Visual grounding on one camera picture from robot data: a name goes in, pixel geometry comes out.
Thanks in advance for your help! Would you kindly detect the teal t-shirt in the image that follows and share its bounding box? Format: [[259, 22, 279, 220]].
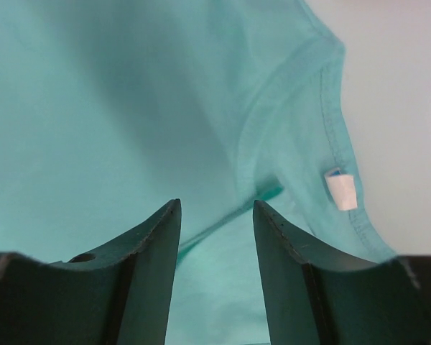
[[0, 1, 394, 344]]

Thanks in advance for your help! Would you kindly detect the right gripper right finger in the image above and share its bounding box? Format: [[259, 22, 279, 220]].
[[253, 201, 431, 344]]

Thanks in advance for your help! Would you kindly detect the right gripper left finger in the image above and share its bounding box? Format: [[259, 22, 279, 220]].
[[0, 199, 181, 344]]

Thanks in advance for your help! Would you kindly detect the white neck label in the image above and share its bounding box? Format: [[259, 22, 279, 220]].
[[325, 167, 358, 211]]

